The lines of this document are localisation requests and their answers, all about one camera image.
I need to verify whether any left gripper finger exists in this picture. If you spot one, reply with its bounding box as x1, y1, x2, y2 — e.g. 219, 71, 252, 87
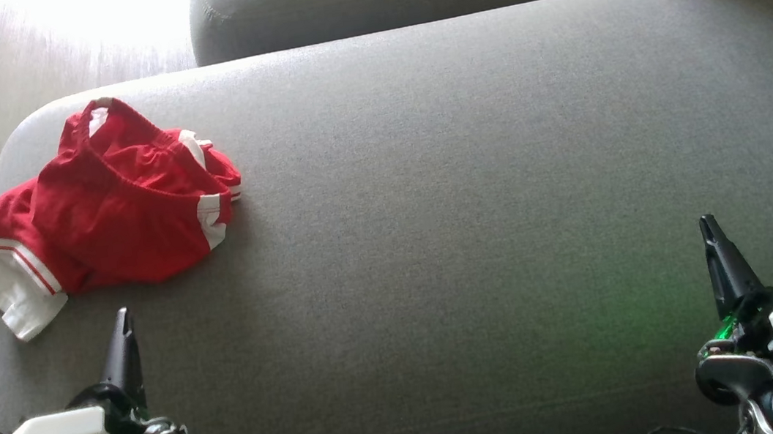
92, 305, 149, 416

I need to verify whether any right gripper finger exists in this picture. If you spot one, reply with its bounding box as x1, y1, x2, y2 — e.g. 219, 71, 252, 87
698, 209, 768, 322

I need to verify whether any red jersey number 23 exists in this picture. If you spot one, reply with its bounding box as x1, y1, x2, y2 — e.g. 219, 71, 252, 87
18, 81, 254, 299

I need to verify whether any grey fabric sofa seat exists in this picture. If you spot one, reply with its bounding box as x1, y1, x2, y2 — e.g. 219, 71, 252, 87
0, 0, 773, 434

